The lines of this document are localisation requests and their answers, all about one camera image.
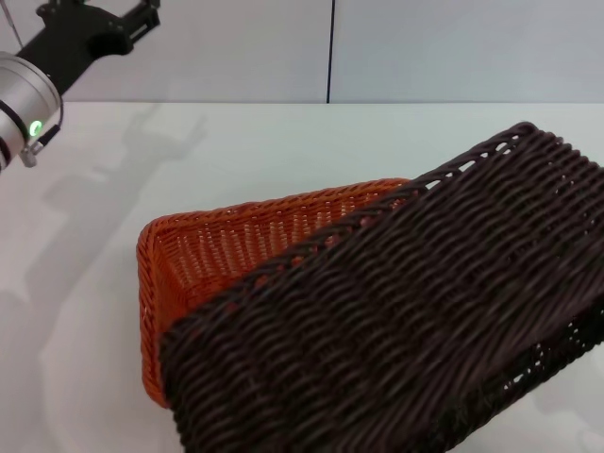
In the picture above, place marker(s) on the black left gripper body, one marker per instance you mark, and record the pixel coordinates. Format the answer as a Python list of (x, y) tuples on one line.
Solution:
[(80, 42)]

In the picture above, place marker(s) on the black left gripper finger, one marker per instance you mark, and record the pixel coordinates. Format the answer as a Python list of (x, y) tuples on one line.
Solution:
[(148, 19)]

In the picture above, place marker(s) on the orange woven plastic basket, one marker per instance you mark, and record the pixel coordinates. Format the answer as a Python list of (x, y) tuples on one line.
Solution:
[(212, 236)]

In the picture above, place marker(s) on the dark brown woven basket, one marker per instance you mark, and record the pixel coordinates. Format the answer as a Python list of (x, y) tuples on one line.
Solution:
[(401, 307)]

